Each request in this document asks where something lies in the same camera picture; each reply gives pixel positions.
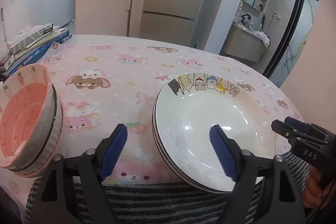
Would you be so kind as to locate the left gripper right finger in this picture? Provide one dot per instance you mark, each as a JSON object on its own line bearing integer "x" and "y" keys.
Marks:
{"x": 279, "y": 200}

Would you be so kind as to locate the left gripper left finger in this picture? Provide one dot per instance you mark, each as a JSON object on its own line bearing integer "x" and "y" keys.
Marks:
{"x": 56, "y": 200}

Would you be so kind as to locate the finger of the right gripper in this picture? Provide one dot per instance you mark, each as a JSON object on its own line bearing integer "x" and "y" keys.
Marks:
{"x": 286, "y": 131}
{"x": 296, "y": 124}

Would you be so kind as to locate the white plate with cartoon animals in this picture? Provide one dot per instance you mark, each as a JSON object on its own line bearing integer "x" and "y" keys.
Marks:
{"x": 201, "y": 122}

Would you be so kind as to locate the pink strawberry bowl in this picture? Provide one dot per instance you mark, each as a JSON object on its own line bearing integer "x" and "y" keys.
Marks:
{"x": 27, "y": 110}

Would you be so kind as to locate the white plate with life text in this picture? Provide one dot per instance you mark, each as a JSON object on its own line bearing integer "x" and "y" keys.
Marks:
{"x": 172, "y": 166}

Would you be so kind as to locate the person's right hand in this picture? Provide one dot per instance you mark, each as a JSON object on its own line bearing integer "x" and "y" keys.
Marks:
{"x": 312, "y": 195}

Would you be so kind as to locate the black framed glass door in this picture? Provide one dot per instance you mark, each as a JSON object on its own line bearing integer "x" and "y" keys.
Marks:
{"x": 288, "y": 25}

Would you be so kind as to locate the white cloth on vanity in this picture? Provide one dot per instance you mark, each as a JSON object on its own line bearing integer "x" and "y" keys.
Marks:
{"x": 265, "y": 39}

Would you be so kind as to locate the bathroom vanity cabinet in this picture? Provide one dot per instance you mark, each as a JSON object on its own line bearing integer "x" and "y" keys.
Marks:
{"x": 242, "y": 44}

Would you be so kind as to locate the striped grey clothing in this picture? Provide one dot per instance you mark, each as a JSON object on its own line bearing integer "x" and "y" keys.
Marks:
{"x": 175, "y": 202}

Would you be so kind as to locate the stack of books and boxes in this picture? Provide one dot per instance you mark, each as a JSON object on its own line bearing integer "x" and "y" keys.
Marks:
{"x": 30, "y": 51}

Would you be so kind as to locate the white tissue box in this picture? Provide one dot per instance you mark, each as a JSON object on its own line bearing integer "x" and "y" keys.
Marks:
{"x": 33, "y": 32}

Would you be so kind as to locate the white mop handle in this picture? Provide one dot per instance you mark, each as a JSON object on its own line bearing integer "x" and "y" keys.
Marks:
{"x": 3, "y": 25}

